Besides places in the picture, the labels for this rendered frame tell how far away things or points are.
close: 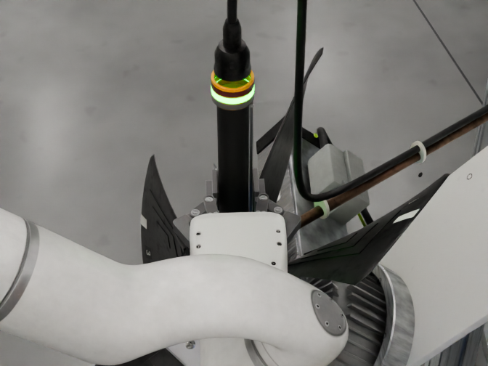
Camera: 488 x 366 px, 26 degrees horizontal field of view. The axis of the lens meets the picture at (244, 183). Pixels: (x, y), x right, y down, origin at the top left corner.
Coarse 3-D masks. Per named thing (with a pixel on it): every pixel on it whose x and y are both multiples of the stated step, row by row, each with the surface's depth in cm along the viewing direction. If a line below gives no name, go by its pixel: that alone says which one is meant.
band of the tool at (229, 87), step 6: (252, 72) 106; (216, 78) 108; (246, 78) 108; (252, 78) 105; (216, 84) 105; (222, 84) 109; (228, 84) 109; (234, 84) 109; (240, 84) 109; (246, 84) 105; (222, 90) 104; (228, 90) 104; (234, 90) 104; (240, 90) 104; (222, 96) 105; (252, 96) 106; (222, 102) 106
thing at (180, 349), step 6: (186, 342) 146; (198, 342) 146; (168, 348) 147; (174, 348) 147; (180, 348) 147; (186, 348) 146; (198, 348) 146; (174, 354) 147; (180, 354) 147; (186, 354) 146; (192, 354) 146; (198, 354) 146; (180, 360) 147; (186, 360) 147; (192, 360) 146; (198, 360) 146
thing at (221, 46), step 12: (228, 24) 101; (228, 36) 101; (240, 36) 102; (216, 48) 103; (228, 48) 102; (240, 48) 102; (216, 60) 103; (228, 60) 102; (240, 60) 102; (216, 72) 104; (228, 72) 103; (240, 72) 103
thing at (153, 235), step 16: (144, 192) 172; (160, 192) 162; (144, 208) 172; (160, 208) 163; (160, 224) 163; (144, 240) 174; (160, 240) 165; (176, 240) 157; (144, 256) 175; (160, 256) 168; (176, 256) 159
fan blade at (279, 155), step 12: (312, 60) 145; (288, 108) 145; (288, 120) 145; (288, 132) 150; (276, 144) 143; (288, 144) 153; (276, 156) 147; (288, 156) 155; (264, 168) 142; (276, 168) 149; (264, 180) 145; (276, 180) 151; (276, 192) 152
